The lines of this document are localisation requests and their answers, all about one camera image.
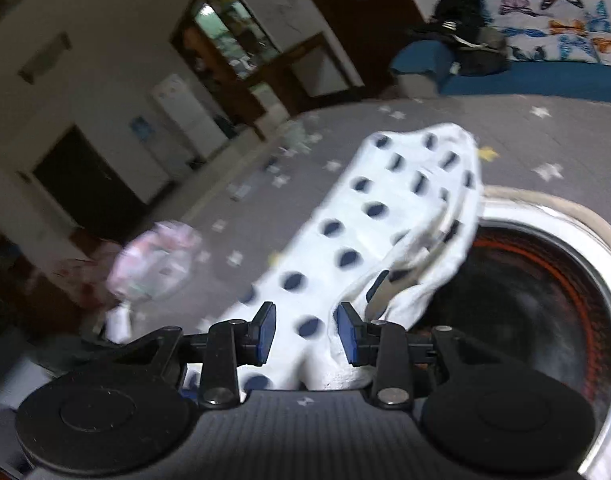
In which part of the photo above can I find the wooden side table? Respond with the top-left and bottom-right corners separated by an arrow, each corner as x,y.
250,32 -> 366,111

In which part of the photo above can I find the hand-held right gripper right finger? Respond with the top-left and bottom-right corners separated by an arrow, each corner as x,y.
335,301 -> 491,407

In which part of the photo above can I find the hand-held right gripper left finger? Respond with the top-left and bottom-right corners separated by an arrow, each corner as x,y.
108,301 -> 277,407

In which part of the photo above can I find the round metal basin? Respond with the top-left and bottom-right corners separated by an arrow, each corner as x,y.
413,222 -> 611,461

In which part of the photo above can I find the white polka dot garment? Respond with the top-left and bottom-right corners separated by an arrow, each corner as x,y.
105,122 -> 486,396

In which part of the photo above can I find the black jacket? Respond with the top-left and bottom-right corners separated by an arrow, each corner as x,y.
418,0 -> 511,76

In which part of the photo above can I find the butterfly print blanket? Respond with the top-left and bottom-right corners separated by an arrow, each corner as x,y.
478,0 -> 611,67

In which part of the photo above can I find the white refrigerator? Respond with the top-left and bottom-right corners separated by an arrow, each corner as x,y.
150,74 -> 231,181

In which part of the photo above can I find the white plastic bag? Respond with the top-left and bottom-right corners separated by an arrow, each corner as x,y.
108,221 -> 202,306

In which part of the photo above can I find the wooden glass cabinet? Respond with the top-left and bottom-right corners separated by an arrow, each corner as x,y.
169,0 -> 291,141

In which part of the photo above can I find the grey star tablecloth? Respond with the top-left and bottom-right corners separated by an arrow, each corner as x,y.
0,92 -> 611,411

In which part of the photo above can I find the brown wooden door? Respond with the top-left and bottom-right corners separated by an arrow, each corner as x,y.
285,0 -> 429,103

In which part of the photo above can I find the blue sofa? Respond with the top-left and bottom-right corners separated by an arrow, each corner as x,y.
389,0 -> 611,106

